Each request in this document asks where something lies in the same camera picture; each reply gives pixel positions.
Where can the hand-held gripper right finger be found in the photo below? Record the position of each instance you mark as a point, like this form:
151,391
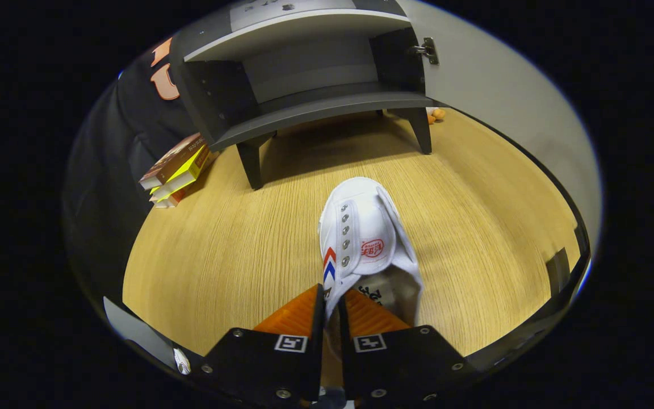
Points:
401,363

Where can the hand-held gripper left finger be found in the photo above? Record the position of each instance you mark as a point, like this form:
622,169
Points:
270,363

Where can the white canvas shoe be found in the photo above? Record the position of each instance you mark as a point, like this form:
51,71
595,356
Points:
361,221

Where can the dark grey shoe cabinet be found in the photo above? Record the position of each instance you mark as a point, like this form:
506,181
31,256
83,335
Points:
304,113

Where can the metal door hinge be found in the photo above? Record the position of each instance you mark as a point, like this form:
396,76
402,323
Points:
429,51

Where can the orange cover book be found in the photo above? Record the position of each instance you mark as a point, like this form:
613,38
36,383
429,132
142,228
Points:
176,197

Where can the yellow cover book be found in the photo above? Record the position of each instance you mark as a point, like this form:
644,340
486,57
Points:
186,176

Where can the brown cover book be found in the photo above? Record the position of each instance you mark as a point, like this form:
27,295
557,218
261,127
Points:
174,159

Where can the small orange object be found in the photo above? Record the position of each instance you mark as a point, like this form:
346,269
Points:
437,115

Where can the black backdrop cloth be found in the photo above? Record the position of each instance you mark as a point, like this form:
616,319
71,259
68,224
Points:
105,170

